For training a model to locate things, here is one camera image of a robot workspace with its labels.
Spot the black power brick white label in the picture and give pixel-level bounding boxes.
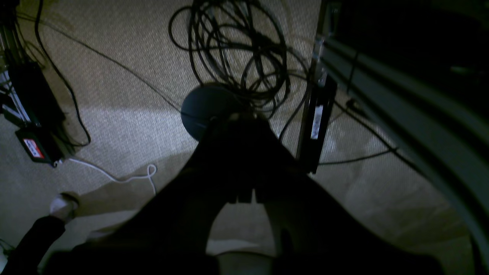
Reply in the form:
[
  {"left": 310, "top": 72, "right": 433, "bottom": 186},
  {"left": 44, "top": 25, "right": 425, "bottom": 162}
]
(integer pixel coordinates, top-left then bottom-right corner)
[{"left": 296, "top": 74, "right": 337, "bottom": 174}]

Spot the black coiled cable bundle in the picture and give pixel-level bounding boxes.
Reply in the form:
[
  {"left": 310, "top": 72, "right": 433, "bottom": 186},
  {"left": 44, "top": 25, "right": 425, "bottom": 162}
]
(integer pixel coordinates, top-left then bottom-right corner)
[{"left": 168, "top": 0, "right": 310, "bottom": 115}]

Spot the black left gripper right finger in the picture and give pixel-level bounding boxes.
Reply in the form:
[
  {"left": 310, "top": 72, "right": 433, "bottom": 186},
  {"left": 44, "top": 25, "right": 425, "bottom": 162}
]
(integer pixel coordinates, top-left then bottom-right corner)
[{"left": 244, "top": 122, "right": 444, "bottom": 275}]

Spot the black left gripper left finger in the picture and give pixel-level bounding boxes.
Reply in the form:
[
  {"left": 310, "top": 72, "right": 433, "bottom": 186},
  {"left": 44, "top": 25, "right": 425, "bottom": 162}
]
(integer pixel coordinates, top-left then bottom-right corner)
[{"left": 72, "top": 126, "right": 245, "bottom": 275}]

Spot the white cable on floor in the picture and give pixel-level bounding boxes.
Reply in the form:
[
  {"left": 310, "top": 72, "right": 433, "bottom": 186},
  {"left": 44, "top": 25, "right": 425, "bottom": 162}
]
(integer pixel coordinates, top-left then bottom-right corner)
[{"left": 57, "top": 157, "right": 158, "bottom": 195}]

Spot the black box red label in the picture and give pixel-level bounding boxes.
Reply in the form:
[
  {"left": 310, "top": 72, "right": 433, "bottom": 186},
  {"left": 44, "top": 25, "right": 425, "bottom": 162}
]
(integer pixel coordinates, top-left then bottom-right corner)
[{"left": 15, "top": 127, "right": 63, "bottom": 167}]

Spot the dark round ball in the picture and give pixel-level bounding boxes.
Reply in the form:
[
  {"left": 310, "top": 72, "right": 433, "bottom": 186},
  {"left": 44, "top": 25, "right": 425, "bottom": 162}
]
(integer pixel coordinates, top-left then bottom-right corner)
[{"left": 180, "top": 84, "right": 247, "bottom": 142}]

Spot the white shoe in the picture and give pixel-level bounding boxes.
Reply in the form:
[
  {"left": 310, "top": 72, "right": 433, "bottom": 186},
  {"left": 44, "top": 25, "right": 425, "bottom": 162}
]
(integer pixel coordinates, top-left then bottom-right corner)
[{"left": 49, "top": 193, "right": 80, "bottom": 224}]

